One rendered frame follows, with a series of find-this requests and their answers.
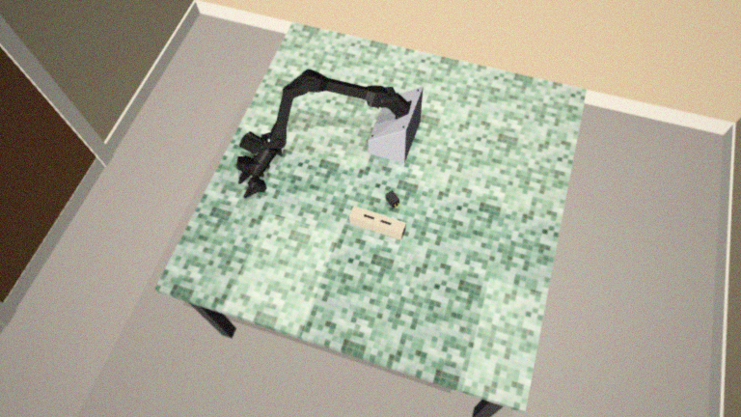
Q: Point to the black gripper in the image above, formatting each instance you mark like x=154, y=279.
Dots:
x=255, y=183

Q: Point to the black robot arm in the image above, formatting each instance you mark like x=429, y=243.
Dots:
x=313, y=81

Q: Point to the black two-prong plug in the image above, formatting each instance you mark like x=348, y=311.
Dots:
x=392, y=199

